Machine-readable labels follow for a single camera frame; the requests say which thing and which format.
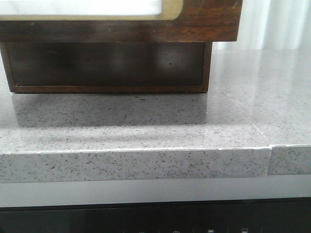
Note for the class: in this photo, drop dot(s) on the black appliance control panel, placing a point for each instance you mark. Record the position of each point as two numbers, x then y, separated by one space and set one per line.
291 215

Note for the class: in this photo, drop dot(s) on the dark wooden drawer cabinet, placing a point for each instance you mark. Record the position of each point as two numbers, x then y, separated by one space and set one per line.
14 87

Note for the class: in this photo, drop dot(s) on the wooden drawer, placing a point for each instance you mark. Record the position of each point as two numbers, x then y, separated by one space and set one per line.
199 21
99 64

